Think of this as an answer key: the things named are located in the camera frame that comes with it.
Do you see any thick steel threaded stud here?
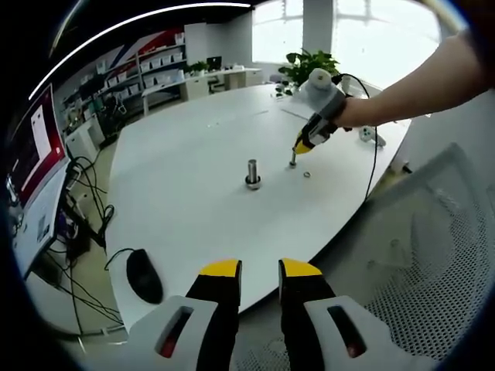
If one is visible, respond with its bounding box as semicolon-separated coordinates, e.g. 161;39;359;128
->
244;158;264;192

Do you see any grey game controller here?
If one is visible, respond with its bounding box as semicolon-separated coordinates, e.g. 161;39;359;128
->
358;124;387;148

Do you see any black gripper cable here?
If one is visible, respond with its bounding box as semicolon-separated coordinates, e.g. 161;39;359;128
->
331;72;379;196

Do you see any black computer mouse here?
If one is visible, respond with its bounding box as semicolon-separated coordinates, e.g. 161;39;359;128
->
125;248;164;305

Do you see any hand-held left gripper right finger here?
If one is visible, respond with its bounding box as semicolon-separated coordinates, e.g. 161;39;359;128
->
278;257;396;371

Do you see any tangle of black cables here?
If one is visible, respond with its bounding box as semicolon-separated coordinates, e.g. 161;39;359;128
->
56;153;125;335

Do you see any white background desk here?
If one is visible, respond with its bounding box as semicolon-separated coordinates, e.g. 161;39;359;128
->
141;66;263;114

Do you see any shelving with white bins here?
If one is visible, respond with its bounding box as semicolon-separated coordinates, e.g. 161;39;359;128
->
63;32;187;129

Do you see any white mesh office chair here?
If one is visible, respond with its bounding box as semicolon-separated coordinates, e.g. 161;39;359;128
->
237;141;495;371

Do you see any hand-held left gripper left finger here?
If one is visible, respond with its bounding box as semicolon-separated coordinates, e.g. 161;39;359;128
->
128;258;243;371

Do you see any computer monitor with red screen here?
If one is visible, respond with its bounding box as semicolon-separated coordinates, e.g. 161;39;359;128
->
5;82;70;280

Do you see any black mouse cable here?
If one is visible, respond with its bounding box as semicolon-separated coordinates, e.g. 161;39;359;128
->
104;247;137;272

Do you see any person's right hand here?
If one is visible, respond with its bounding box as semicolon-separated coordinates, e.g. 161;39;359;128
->
334;97;375;132

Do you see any large green potted plant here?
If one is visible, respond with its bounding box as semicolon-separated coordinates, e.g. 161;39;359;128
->
277;48;342;89

